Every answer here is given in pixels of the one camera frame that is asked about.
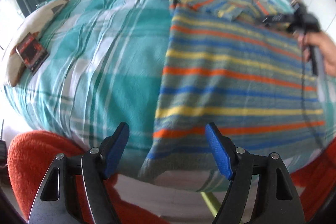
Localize striped knit sweater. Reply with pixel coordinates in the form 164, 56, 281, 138
139, 0, 326, 180

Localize person's right hand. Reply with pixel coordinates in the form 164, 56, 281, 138
294, 31, 336, 77

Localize red fleece trousers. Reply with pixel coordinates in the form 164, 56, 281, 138
7, 130, 169, 224

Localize green chair leg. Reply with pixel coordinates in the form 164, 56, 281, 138
201, 192, 221, 218

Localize cream patterned pillow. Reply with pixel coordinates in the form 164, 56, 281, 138
1, 0, 70, 87

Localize teal plaid bedspread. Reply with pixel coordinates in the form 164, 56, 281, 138
3, 0, 332, 193

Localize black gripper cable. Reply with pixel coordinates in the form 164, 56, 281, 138
299, 32, 328, 154

